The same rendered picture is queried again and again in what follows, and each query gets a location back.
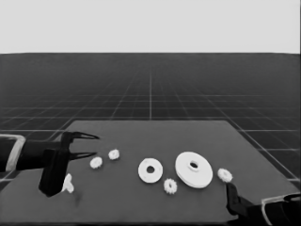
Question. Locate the small white toothed gear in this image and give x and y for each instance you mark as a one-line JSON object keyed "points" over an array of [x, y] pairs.
{"points": [[111, 155], [167, 187], [222, 173], [92, 163]]}

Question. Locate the small white T-shaped piece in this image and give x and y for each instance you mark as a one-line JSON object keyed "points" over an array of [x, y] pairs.
{"points": [[69, 186]]}

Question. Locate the large thick white disc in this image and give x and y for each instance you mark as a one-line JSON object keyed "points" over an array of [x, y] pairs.
{"points": [[185, 175]]}

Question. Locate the white round carrier with pins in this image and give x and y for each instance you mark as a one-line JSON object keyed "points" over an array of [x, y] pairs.
{"points": [[142, 171]]}

